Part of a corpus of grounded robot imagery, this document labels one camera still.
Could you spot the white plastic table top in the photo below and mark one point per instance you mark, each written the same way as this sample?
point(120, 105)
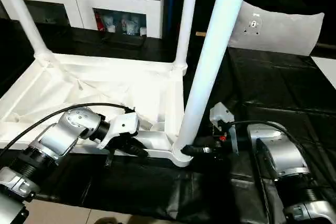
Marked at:
point(92, 77)

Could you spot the white plastic table leg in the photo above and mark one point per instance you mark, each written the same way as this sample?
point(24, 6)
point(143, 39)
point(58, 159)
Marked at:
point(186, 24)
point(26, 19)
point(210, 51)

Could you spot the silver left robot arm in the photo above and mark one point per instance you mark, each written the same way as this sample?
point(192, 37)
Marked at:
point(73, 121)

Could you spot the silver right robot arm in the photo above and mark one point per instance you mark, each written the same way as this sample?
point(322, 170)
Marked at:
point(283, 155)

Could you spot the black work mat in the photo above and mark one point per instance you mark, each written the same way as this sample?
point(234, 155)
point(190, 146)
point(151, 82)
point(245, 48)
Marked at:
point(275, 82)

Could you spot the grey cushion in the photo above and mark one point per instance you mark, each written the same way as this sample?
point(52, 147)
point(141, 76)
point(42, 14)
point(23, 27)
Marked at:
point(283, 35)

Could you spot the white flat board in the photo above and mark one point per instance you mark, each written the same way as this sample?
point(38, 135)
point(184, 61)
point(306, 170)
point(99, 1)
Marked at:
point(328, 69)

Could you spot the black speaker box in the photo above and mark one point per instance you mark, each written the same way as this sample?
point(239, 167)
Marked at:
point(204, 11)

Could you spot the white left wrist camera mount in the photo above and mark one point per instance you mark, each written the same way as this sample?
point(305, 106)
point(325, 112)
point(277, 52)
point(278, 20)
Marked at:
point(126, 124)

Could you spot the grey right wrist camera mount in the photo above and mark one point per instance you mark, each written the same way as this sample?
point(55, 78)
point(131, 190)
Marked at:
point(220, 112)

